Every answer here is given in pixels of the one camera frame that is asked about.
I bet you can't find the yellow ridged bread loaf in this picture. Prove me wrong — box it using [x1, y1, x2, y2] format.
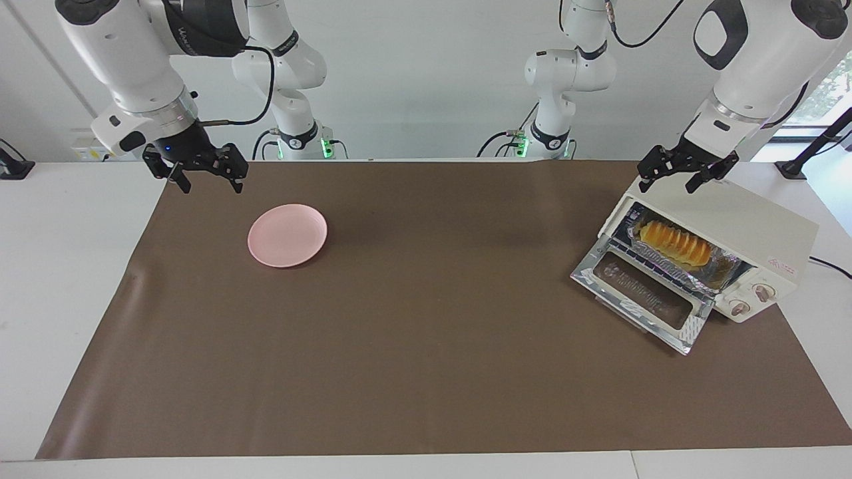
[636, 221, 714, 268]

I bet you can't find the aluminium foil tray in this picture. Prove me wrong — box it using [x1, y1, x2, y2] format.
[622, 205, 744, 294]

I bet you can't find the cream toaster oven body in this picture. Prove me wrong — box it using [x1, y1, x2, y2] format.
[598, 174, 819, 324]

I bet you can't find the glass toaster oven door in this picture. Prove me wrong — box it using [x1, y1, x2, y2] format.
[570, 234, 714, 356]

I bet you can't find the pink round plate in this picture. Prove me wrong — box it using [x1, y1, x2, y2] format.
[248, 204, 328, 268]

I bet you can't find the black desk clamp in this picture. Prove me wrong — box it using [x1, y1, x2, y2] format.
[0, 138, 35, 180]

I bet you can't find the brown table mat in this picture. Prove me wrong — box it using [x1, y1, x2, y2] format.
[35, 160, 852, 460]

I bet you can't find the black right arm base cable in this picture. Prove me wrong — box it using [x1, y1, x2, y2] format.
[252, 128, 280, 160]

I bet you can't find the black arm base cable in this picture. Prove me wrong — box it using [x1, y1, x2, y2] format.
[476, 100, 540, 159]
[252, 128, 280, 160]

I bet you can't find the white wall socket box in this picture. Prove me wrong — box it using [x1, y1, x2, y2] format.
[70, 130, 107, 162]

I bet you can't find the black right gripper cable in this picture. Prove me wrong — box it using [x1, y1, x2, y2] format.
[200, 45, 276, 127]

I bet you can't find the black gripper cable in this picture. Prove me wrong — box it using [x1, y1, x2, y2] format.
[200, 45, 276, 127]
[602, 0, 810, 131]

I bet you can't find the black desk mount stand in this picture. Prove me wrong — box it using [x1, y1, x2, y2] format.
[775, 106, 852, 180]

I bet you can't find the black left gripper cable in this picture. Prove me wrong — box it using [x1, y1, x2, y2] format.
[602, 0, 810, 131]

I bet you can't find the white wall cable duct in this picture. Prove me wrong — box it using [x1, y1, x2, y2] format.
[7, 0, 107, 130]

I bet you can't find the window with white frame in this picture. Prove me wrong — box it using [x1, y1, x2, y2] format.
[775, 50, 852, 144]

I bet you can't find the black oven power cable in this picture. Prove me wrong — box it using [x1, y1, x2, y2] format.
[807, 256, 852, 281]

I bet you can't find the black left arm base cable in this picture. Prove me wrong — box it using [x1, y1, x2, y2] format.
[476, 100, 540, 159]

